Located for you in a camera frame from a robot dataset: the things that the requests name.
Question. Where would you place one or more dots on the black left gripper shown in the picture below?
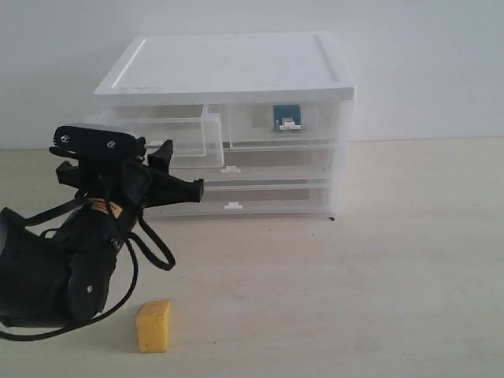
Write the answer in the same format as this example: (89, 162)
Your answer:
(130, 182)

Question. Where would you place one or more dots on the teal bottle with white cap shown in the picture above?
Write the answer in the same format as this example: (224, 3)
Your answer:
(287, 118)

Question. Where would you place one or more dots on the yellow cheese wedge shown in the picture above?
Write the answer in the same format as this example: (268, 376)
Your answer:
(152, 326)

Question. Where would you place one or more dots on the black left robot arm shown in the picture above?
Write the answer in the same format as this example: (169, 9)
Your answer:
(56, 266)

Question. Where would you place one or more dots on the white plastic drawer cabinet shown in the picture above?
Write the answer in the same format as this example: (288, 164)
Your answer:
(218, 70)

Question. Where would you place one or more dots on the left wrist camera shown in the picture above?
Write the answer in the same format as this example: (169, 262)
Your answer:
(87, 141)

